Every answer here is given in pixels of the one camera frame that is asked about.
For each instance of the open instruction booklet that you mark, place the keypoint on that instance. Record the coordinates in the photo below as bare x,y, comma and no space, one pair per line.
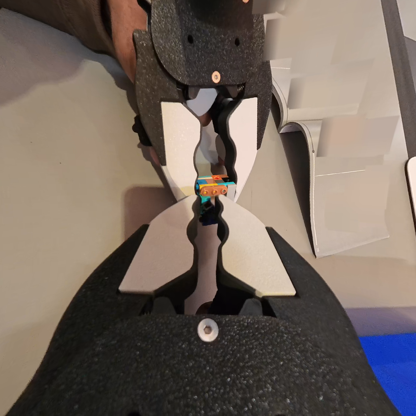
341,221

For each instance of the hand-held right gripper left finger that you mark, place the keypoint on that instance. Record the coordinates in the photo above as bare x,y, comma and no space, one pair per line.
159,256

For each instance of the white plastic tray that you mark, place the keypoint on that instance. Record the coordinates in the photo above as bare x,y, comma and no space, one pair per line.
411,195

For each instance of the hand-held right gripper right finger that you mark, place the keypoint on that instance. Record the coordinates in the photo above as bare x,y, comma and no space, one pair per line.
256,256

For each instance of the person's left hand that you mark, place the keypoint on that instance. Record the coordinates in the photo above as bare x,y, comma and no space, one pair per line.
128,61

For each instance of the blue plastic bin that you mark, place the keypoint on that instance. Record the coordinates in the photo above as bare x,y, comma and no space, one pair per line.
396,373

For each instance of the multicoloured toy brick block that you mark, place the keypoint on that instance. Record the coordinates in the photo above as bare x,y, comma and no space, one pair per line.
208,180

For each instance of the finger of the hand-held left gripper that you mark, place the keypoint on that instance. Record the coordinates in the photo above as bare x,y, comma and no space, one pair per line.
178,143
245,139

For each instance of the person's left forearm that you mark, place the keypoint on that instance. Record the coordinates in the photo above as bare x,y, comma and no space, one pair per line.
81,16

